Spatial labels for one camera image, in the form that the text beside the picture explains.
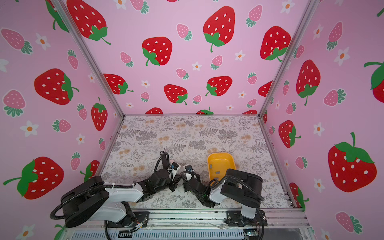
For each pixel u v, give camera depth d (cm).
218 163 94
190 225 73
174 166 76
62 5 67
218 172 90
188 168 75
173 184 76
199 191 65
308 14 70
